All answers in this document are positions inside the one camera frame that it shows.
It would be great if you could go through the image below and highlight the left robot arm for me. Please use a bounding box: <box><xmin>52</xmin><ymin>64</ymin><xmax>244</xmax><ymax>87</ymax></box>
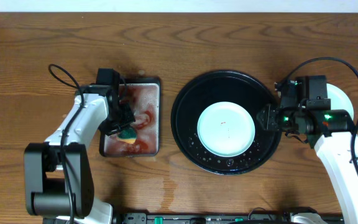
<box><xmin>24</xmin><ymin>84</ymin><xmax>134</xmax><ymax>223</ymax></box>

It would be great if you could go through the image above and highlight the light blue plate with streaks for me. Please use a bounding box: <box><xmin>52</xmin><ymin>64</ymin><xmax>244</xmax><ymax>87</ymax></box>
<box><xmin>326</xmin><ymin>83</ymin><xmax>354</xmax><ymax>119</ymax></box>

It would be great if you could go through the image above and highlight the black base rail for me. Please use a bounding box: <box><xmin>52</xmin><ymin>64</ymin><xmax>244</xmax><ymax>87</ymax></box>
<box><xmin>116</xmin><ymin>207</ymin><xmax>344</xmax><ymax>224</ymax></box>

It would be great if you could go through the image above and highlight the green yellow sponge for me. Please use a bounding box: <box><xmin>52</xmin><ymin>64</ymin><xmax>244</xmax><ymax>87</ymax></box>
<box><xmin>117</xmin><ymin>126</ymin><xmax>137</xmax><ymax>144</ymax></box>

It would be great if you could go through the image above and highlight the round black serving tray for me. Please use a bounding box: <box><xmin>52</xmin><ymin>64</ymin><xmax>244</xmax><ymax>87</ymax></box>
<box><xmin>171</xmin><ymin>70</ymin><xmax>282</xmax><ymax>175</ymax></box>

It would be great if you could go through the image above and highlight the black rectangular soapy water tray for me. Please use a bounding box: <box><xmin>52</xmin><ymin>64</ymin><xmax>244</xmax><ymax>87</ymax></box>
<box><xmin>99</xmin><ymin>77</ymin><xmax>160</xmax><ymax>157</ymax></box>

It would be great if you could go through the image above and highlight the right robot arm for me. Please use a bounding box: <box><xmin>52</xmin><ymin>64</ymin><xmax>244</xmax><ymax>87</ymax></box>
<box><xmin>257</xmin><ymin>105</ymin><xmax>358</xmax><ymax>223</ymax></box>

